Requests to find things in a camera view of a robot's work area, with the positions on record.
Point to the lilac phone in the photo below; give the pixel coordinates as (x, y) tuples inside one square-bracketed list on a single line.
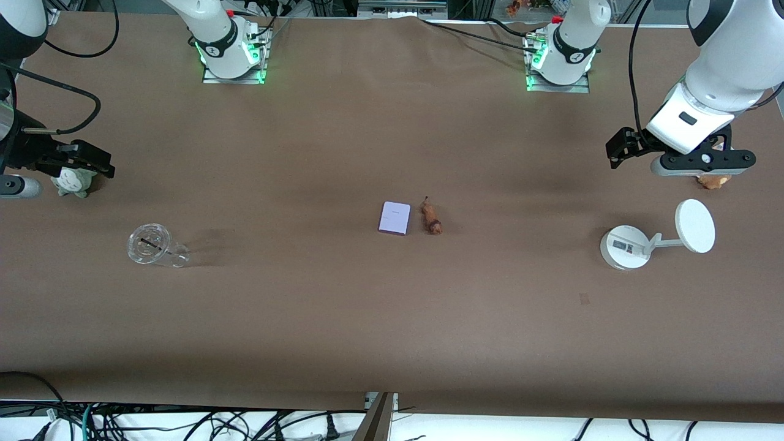
[(394, 218)]

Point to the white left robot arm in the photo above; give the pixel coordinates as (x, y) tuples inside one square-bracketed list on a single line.
[(735, 49)]

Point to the brown wooden beam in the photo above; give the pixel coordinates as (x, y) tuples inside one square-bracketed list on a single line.
[(375, 422)]

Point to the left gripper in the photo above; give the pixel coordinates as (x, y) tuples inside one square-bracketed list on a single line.
[(637, 145)]

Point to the brown lion statue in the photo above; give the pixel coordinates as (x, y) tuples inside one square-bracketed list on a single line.
[(432, 217)]

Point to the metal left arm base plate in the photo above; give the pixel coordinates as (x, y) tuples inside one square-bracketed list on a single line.
[(560, 88)]

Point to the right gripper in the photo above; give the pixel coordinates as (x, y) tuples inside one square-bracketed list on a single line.
[(26, 151)]

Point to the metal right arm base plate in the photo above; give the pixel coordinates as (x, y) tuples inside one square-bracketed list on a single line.
[(264, 61)]

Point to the orange brown toy animal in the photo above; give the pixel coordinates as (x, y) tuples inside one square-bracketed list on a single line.
[(713, 181)]

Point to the orange toy figure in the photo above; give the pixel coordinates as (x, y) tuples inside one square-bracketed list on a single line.
[(513, 7)]

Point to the white round desk stand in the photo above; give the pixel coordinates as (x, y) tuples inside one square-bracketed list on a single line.
[(625, 248)]

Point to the clear plastic cup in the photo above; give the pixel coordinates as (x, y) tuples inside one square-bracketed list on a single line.
[(150, 245)]

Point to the grey totoro plush toy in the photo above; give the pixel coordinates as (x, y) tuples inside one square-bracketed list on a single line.
[(75, 182)]

